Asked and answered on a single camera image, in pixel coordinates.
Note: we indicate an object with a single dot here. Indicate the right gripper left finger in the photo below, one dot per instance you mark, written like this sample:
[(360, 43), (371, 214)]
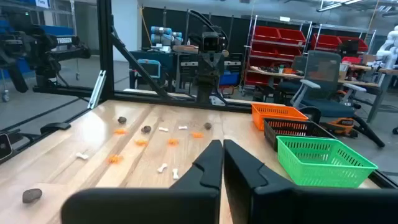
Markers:
[(186, 205)]

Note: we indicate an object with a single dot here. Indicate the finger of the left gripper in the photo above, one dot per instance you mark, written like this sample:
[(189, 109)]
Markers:
[(205, 74), (217, 74)]

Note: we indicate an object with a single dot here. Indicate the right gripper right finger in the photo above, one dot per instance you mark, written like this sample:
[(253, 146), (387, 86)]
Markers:
[(280, 205)]

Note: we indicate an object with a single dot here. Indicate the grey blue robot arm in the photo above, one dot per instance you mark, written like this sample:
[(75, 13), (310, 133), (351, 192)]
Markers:
[(163, 35)]

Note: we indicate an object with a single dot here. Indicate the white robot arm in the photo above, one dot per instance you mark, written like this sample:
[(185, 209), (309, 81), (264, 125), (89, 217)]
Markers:
[(388, 46)]

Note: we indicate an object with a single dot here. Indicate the blue storage bin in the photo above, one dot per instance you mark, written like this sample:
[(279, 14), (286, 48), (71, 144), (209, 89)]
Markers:
[(229, 78)]

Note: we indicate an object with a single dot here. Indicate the green plastic basket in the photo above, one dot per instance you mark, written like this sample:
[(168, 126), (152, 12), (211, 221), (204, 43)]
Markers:
[(311, 168)]

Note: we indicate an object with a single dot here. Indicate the black desk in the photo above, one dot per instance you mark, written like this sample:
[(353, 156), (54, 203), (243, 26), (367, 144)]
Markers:
[(155, 62)]

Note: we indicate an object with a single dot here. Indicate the blue-edged tablet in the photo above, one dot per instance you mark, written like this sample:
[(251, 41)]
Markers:
[(149, 69)]

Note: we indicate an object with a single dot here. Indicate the orange plastic basket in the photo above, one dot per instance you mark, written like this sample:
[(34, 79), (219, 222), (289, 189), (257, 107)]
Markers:
[(273, 118)]

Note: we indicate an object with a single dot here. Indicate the black plastic basket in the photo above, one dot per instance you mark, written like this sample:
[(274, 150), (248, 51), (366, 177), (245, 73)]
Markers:
[(295, 127)]

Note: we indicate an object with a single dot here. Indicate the orange black power tool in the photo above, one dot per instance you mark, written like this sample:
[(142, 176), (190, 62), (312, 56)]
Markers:
[(340, 126)]

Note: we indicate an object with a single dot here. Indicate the grey office chair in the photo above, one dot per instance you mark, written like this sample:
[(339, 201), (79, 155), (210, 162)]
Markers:
[(323, 87)]

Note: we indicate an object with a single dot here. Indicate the ceiling light bar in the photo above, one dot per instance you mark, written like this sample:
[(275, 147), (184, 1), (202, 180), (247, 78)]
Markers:
[(334, 4)]

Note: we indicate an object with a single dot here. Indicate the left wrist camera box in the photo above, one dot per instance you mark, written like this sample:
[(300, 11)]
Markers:
[(211, 42)]

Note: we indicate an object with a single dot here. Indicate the white metal bracket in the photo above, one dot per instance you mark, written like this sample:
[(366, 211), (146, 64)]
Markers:
[(96, 88), (217, 100)]

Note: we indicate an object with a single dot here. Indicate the black diagonal frame brace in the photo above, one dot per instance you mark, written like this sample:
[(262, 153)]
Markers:
[(140, 68)]

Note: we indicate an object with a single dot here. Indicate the black aluminium table frame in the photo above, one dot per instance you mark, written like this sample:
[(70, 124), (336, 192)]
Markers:
[(105, 46)]

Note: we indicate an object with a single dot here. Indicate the black rounded frame bracket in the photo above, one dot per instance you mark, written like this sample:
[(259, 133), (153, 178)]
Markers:
[(54, 127)]

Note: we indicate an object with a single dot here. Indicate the black table-level camera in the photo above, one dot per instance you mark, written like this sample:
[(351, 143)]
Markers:
[(4, 146)]

